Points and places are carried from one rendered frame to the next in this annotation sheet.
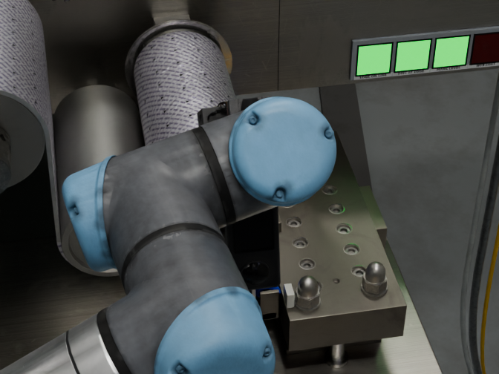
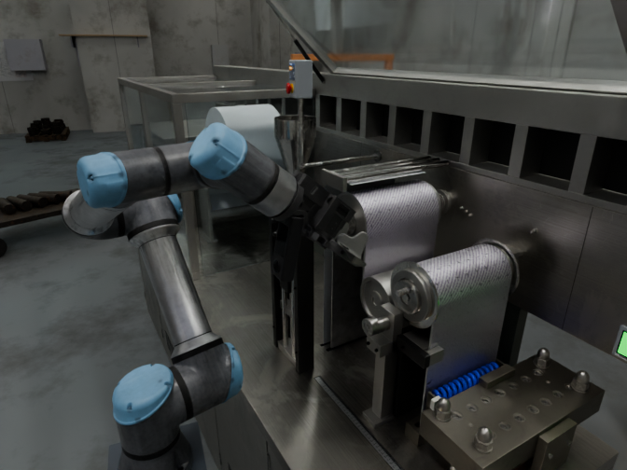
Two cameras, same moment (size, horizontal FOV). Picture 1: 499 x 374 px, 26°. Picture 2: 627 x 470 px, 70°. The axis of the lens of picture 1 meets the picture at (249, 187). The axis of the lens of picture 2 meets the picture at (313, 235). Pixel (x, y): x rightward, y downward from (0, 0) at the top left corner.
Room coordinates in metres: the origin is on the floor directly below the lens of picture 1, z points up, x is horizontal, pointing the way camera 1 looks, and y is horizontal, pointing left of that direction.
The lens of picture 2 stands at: (0.52, -0.65, 1.73)
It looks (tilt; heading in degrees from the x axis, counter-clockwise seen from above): 22 degrees down; 70
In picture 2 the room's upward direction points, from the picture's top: straight up
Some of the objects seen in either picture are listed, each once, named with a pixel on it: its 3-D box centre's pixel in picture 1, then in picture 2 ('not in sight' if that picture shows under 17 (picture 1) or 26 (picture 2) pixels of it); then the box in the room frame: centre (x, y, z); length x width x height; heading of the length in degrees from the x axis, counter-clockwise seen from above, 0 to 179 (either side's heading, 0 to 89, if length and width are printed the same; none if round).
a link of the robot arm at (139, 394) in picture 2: not in sight; (149, 405); (0.45, 0.12, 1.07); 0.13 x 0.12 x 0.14; 19
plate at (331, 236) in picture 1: (314, 230); (513, 411); (1.19, -0.10, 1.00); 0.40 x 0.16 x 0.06; 10
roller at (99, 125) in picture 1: (103, 176); (414, 287); (1.10, 0.19, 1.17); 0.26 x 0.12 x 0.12; 10
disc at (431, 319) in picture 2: not in sight; (412, 295); (1.00, 0.05, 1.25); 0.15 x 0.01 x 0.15; 100
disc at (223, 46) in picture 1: (178, 67); (492, 268); (1.25, 0.10, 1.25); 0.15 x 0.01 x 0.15; 100
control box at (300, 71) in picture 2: not in sight; (298, 78); (0.93, 0.60, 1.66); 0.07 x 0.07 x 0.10; 87
